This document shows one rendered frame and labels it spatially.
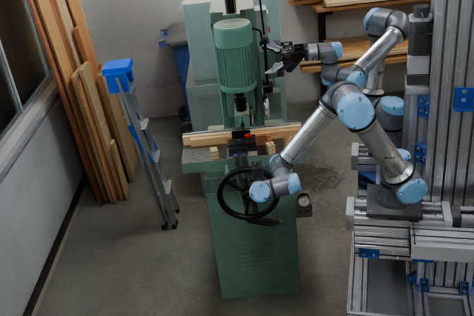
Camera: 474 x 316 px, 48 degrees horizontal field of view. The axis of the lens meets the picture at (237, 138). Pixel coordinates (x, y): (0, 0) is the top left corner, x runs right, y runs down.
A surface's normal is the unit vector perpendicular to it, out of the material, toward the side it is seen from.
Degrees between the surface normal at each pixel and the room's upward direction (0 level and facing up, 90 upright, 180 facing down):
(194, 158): 0
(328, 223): 0
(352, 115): 83
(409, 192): 97
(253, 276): 90
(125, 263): 0
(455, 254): 90
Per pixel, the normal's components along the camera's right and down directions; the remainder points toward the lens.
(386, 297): -0.11, -0.87
